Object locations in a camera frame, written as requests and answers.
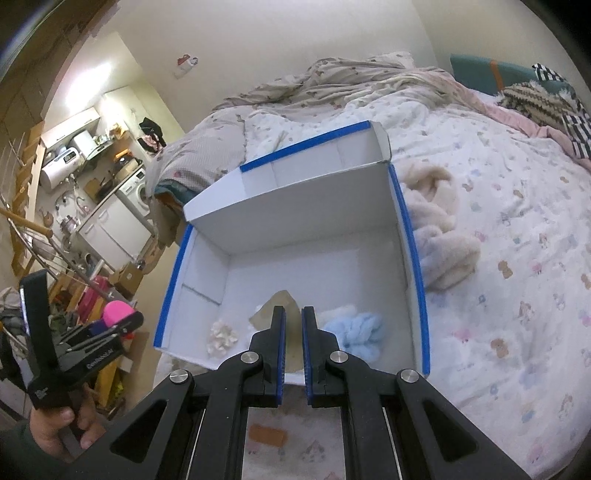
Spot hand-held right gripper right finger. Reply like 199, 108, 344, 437
301, 305, 532, 480

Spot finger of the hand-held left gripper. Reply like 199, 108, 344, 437
69, 320, 109, 340
62, 312, 145, 357

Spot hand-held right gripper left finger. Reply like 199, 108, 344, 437
65, 305, 287, 480

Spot pink makeup sponge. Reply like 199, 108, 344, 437
102, 300, 139, 340

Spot beige sock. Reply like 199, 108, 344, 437
252, 290, 301, 374

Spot light blue fluffy cloth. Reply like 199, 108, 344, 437
322, 311, 385, 356

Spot small white cloth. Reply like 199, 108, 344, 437
318, 302, 358, 324

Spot small white fuzzy sock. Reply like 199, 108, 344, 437
209, 319, 239, 357

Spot blue cardboard box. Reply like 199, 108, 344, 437
154, 120, 431, 386

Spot person's left forearm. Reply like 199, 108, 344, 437
0, 422, 77, 480

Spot person's left hand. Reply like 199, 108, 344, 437
30, 385, 108, 460

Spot brown cardboard box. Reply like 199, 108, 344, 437
108, 263, 145, 296

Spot orange rectangular piece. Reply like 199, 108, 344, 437
249, 425, 288, 448

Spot white base cabinet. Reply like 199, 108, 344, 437
76, 198, 153, 264

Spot stair handrail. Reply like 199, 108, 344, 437
0, 194, 93, 282

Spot white washing machine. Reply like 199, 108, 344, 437
115, 168, 155, 217

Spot wooden staircase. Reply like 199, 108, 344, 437
0, 106, 139, 407

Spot white water heater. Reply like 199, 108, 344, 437
41, 157, 81, 192

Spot cream fleece cloth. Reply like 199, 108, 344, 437
399, 159, 482, 291

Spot dark hanging clothes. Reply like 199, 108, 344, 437
137, 117, 166, 151

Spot grey printed duvet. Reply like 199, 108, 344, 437
145, 52, 455, 204

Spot pink bed cloth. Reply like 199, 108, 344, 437
416, 74, 591, 153

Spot teal pillow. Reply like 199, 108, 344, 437
450, 53, 578, 95

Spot beige patterned knit blanket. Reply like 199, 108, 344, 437
501, 80, 583, 125

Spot black white striped cloth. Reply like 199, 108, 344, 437
531, 62, 591, 160

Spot white wall cabinet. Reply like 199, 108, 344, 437
41, 107, 101, 148

